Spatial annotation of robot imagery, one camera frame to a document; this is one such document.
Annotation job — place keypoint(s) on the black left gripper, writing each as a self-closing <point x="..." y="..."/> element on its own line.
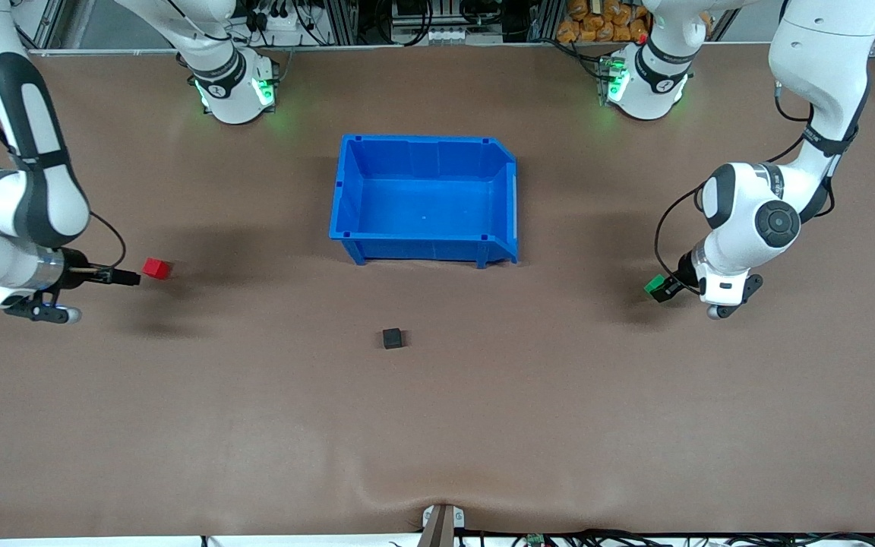
<point x="685" y="270"/>

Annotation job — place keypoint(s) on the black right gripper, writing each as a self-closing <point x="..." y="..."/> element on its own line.
<point x="77" y="272"/>

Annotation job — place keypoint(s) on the small green cube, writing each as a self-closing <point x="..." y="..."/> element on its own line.
<point x="655" y="284"/>

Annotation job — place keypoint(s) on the small red cube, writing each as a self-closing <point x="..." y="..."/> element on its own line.
<point x="155" y="268"/>

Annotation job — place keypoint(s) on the small black cube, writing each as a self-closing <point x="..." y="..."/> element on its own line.
<point x="392" y="339"/>

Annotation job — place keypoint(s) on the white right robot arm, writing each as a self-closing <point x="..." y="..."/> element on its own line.
<point x="35" y="190"/>

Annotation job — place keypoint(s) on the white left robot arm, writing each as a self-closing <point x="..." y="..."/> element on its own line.
<point x="756" y="220"/>

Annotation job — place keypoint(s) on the blue plastic storage bin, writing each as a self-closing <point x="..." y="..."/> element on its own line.
<point x="422" y="201"/>

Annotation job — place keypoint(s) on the bag of orange items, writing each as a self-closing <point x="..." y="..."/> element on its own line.
<point x="601" y="21"/>

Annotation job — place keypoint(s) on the small green connector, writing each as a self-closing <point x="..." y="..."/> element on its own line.
<point x="535" y="540"/>

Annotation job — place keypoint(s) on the white power strip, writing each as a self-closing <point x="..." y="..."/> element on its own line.
<point x="285" y="30"/>

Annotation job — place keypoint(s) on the metal table edge clamp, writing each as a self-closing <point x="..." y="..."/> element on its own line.
<point x="443" y="524"/>

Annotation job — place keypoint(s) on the white terminal block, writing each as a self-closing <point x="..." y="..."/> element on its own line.
<point x="434" y="34"/>

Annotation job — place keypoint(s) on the aluminium frame profile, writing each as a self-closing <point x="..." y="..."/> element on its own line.
<point x="39" y="26"/>

